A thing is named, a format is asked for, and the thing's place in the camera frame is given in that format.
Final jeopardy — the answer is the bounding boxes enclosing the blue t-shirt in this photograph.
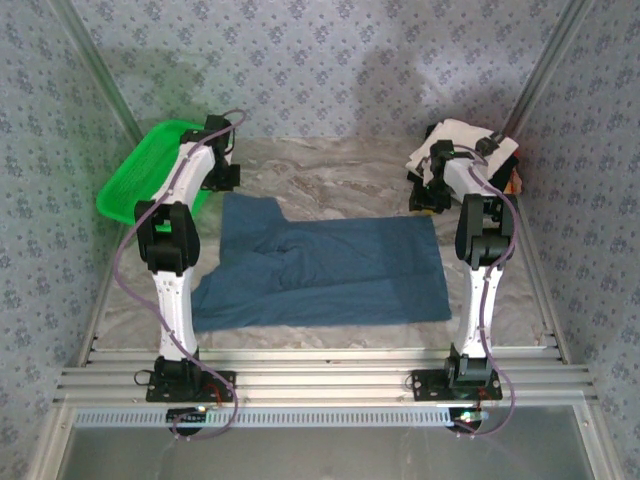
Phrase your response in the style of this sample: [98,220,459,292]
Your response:
[191,193,454,333]

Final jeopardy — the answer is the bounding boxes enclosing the orange garment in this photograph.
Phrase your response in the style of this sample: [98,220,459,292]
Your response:
[503,167,524,197]

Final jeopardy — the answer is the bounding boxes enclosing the green plastic basket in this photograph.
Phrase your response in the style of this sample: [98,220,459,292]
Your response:
[95,119,214,227]

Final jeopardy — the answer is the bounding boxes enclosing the black right controller board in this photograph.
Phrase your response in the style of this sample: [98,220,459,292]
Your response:
[447,406,489,434]

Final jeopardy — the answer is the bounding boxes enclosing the black controller board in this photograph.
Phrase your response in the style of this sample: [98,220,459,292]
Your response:
[166,406,209,434]
[447,406,489,434]

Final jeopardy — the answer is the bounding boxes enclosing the black left controller board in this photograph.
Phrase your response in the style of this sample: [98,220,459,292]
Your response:
[166,406,209,434]

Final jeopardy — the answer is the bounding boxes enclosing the grey metal-framed panel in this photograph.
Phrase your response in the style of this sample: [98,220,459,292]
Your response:
[29,402,621,480]

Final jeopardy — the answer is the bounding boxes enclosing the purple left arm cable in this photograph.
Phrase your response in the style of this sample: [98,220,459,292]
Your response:
[113,108,248,444]

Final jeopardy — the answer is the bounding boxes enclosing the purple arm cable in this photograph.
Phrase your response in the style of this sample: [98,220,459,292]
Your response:
[423,144,520,442]
[113,108,248,444]

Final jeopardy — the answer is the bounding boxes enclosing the aluminium side rail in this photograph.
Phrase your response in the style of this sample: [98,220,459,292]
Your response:
[508,194,572,365]
[74,219,132,369]

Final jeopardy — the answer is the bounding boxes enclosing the aluminium upright post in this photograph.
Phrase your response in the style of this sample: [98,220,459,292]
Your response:
[49,0,147,147]
[503,0,597,139]

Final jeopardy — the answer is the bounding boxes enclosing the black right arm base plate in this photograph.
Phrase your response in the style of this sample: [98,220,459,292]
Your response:
[410,368,503,401]

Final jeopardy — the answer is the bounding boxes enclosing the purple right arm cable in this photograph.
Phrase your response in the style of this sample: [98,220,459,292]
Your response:
[423,144,520,442]

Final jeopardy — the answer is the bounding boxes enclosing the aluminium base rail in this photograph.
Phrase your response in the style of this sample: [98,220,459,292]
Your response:
[52,347,599,407]

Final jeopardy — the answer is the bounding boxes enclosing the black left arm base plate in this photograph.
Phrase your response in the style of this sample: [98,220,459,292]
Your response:
[144,368,237,403]

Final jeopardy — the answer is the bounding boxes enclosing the grey slotted cable duct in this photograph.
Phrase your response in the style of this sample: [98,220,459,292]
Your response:
[74,406,482,429]

